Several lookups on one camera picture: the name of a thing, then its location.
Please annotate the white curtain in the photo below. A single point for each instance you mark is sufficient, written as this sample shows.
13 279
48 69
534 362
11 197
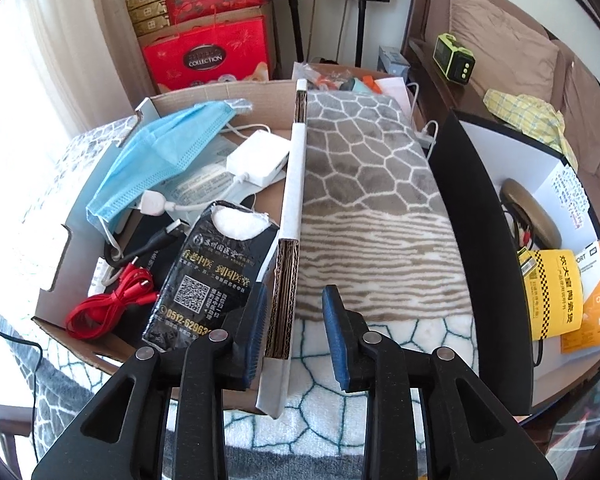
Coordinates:
69 65

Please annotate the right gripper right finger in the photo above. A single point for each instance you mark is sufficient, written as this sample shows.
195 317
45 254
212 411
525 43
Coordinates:
469 434

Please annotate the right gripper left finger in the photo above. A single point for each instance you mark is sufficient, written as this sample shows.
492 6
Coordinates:
120 433

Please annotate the brown sofa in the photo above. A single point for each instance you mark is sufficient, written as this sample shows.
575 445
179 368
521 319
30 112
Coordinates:
515 54

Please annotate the orange white box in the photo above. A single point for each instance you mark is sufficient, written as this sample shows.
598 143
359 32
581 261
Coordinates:
587 337

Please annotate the yellow taxi pattern package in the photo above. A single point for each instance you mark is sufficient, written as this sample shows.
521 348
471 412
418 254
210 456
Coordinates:
554 291

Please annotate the white charger adapter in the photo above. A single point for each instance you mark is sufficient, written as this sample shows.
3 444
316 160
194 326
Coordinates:
259 158

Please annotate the black tissue pack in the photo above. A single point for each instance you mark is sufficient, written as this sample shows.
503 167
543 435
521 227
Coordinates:
213 274

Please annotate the yellow checked cloth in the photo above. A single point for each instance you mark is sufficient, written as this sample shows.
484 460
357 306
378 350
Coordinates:
534 117

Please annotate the red collection gift bag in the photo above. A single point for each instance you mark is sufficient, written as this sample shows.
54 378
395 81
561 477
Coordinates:
207 55

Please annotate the white plastic packet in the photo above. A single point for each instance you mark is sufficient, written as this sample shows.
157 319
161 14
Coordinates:
210 183

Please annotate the cluttered cardboard box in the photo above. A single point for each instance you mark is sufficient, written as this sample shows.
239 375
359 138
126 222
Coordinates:
331 77

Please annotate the olive glasses case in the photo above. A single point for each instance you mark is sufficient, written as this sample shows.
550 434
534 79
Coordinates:
533 224

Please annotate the stacked yellow boxes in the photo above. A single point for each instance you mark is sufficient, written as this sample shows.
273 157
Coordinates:
147 16

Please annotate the blue face mask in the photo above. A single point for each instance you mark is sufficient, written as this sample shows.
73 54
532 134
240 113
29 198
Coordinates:
160 151

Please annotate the grey patterned blanket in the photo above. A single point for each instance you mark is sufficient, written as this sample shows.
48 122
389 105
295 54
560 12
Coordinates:
373 224

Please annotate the green portable radio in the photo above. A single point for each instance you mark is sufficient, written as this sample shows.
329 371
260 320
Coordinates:
454 60

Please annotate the black white storage box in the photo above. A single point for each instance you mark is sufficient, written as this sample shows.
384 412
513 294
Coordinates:
470 161

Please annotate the blue grey small box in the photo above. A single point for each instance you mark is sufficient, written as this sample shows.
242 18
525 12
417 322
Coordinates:
392 62

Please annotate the dark grey pouch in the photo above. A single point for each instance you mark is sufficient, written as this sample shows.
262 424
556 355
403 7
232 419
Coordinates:
155 243

